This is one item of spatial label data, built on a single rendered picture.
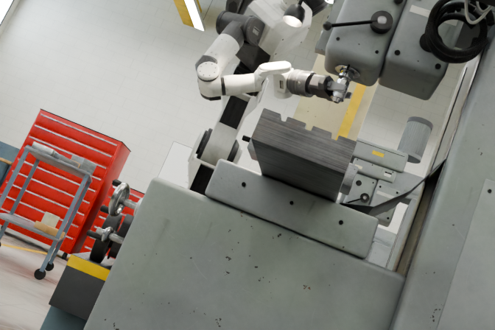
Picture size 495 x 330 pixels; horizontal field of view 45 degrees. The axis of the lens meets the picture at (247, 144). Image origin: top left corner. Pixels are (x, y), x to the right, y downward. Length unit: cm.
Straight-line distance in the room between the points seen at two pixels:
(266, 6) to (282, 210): 94
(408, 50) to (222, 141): 92
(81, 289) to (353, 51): 126
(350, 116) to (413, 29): 186
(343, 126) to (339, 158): 240
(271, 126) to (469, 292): 70
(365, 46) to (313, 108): 187
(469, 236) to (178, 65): 1059
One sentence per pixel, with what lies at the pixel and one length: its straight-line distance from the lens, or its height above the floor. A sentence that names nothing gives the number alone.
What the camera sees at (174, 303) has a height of 42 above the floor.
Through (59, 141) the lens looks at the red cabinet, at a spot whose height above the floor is 119.
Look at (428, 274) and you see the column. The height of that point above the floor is 75.
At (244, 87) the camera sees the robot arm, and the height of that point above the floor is 115.
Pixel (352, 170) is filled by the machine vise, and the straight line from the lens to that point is 188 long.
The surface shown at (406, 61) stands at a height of 135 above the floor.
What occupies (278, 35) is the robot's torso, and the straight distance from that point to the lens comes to 234.
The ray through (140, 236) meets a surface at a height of 55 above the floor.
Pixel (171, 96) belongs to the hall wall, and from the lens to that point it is 1182.
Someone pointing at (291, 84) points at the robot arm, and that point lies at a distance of 205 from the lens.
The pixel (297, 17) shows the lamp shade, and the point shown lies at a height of 141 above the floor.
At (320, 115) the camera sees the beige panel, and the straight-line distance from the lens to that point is 378.
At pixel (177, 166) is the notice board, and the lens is 1139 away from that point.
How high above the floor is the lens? 55
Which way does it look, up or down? 12 degrees up
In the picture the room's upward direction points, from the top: 23 degrees clockwise
